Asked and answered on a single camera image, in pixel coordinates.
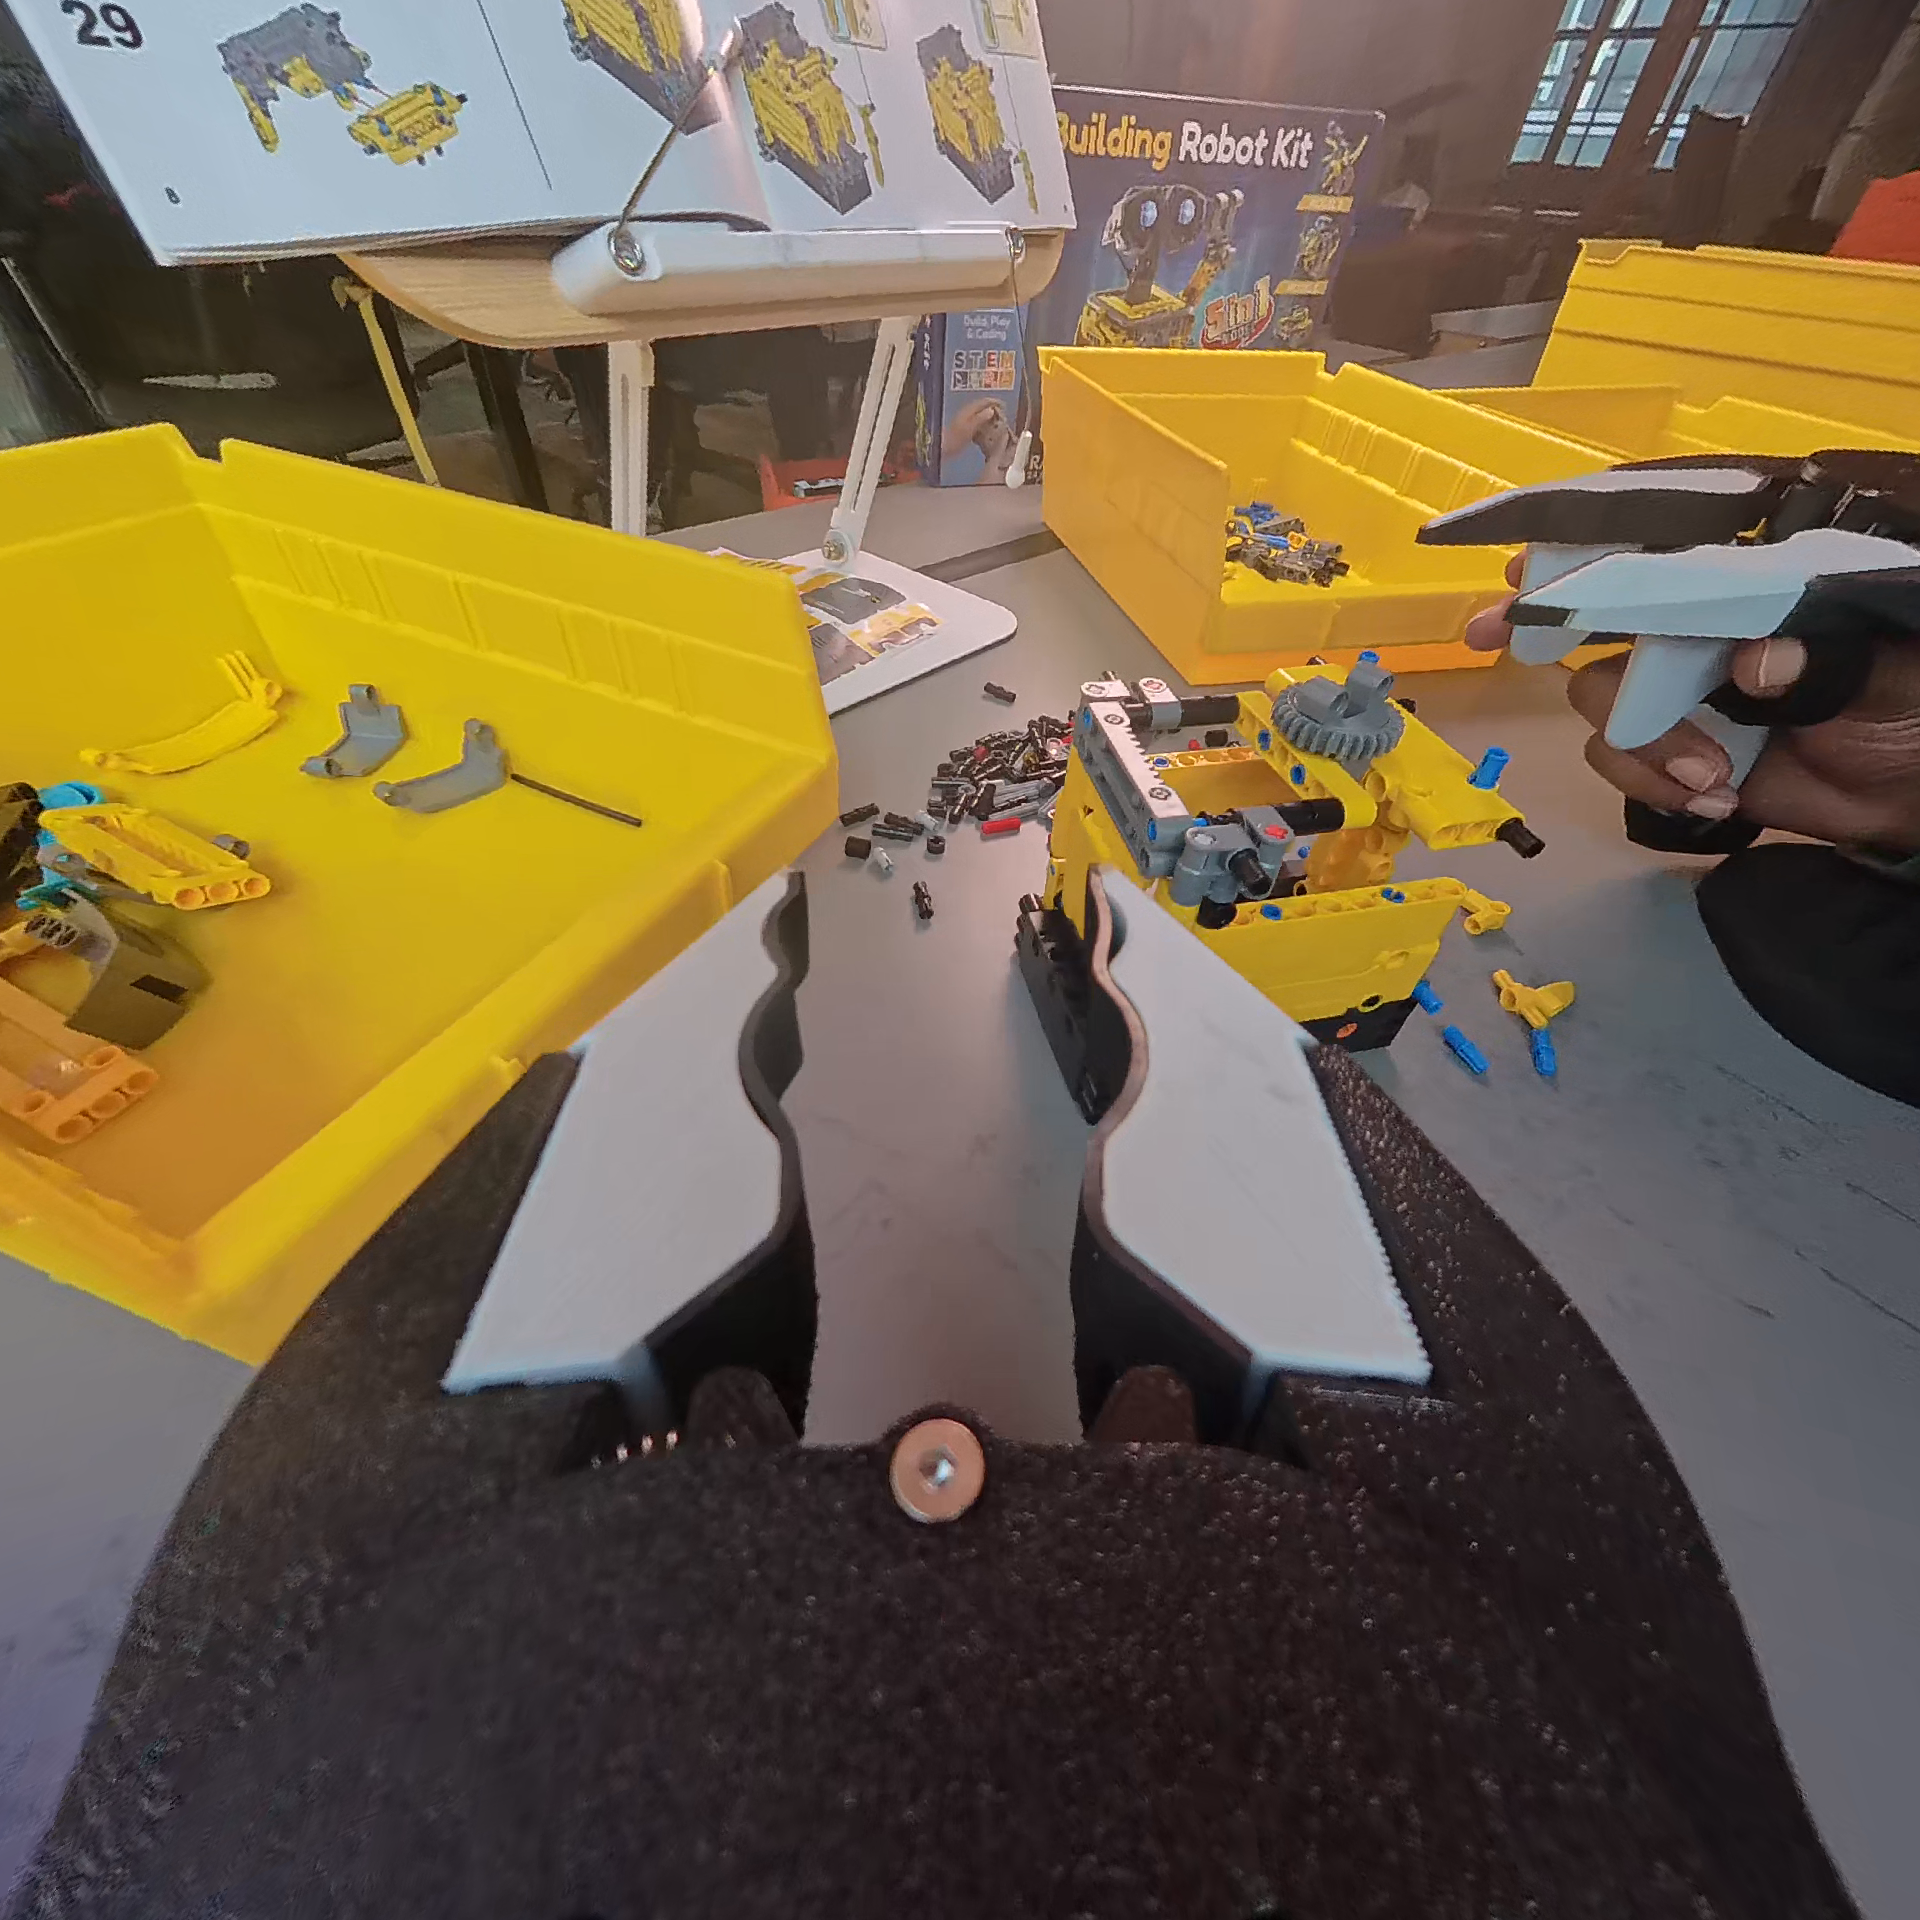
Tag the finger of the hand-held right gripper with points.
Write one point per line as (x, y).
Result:
(1652, 504)
(1679, 593)

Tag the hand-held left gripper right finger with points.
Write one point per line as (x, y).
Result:
(1261, 1200)

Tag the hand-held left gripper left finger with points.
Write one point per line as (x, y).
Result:
(630, 1200)

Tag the yellow lego robot model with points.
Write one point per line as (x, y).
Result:
(1350, 944)

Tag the heap of grey lego parts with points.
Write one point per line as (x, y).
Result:
(1284, 548)

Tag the pile of small lego pins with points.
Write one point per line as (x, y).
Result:
(990, 773)

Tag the yellow plastic parts bin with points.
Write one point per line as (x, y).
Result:
(419, 958)
(1141, 494)

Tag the yellow lego connector blue pin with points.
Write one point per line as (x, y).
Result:
(1531, 996)

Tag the black lego axle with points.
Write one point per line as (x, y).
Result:
(578, 798)

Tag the grey curved lego panel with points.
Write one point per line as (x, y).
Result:
(359, 726)
(452, 773)

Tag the grey lego motor block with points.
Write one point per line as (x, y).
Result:
(141, 981)

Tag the orange lego beam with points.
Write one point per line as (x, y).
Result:
(74, 1089)

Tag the yellow lego beam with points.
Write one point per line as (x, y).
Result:
(151, 855)

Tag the lego sticker sheet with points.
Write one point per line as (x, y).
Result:
(857, 614)

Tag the yellow curved lego panel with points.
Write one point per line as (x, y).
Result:
(179, 735)

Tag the lego instruction booklet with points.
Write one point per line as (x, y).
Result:
(452, 103)

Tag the person's right hand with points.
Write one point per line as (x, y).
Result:
(1847, 781)

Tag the background window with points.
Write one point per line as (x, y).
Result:
(1652, 75)

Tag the blue robot kit box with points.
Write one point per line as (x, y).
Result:
(1200, 224)

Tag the instruction booklet on stand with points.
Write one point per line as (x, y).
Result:
(781, 271)

